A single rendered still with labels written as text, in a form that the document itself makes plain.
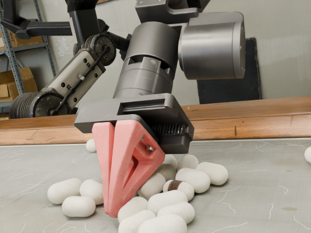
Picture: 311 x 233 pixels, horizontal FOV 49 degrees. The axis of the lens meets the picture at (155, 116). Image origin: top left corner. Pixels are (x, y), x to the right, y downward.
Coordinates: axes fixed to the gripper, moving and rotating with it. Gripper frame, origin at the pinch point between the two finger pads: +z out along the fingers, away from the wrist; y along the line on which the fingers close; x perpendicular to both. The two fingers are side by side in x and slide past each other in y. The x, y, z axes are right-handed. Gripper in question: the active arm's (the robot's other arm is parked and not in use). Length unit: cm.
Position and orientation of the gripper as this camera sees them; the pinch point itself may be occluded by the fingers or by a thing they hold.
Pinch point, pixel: (114, 206)
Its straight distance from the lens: 30.2
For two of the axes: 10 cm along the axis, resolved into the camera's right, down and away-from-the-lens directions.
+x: 4.1, 5.3, 7.4
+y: 8.9, -0.7, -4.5
